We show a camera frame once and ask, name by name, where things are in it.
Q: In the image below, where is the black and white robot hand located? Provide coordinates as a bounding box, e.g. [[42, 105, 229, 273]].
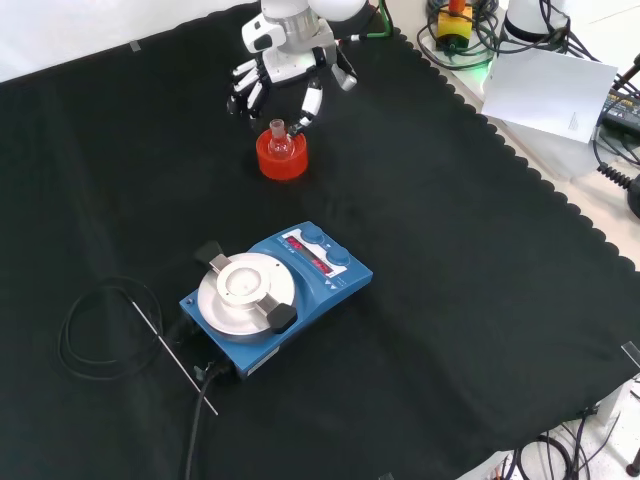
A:
[[227, 13, 359, 137]]

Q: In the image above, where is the clear glass round-bottom flask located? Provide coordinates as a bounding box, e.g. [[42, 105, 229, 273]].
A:
[[268, 118, 293, 157]]

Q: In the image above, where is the yellow stop button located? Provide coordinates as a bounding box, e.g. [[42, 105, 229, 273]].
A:
[[435, 0, 474, 52]]

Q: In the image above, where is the heater with blue base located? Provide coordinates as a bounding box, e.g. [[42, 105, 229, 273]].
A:
[[178, 220, 375, 384]]

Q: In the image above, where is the pale board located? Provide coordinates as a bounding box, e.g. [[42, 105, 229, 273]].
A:
[[480, 48, 620, 146]]

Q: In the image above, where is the black bench cloth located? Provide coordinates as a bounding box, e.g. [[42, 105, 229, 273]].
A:
[[0, 3, 640, 480]]

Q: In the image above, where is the black power adapter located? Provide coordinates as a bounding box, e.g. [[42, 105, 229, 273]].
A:
[[598, 88, 640, 142]]

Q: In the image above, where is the orange flask ring stand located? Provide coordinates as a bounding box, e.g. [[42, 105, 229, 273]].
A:
[[255, 127, 310, 182]]

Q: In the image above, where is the green cable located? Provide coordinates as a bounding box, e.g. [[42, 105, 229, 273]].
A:
[[360, 0, 397, 40]]

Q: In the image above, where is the steel probe with black cable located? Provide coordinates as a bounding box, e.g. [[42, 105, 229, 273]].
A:
[[57, 277, 220, 417]]

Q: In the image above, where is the black heater power cable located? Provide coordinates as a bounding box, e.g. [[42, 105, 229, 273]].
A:
[[183, 360, 227, 480]]

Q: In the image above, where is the black coiled cable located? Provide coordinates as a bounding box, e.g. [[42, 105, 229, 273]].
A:
[[592, 134, 640, 194]]

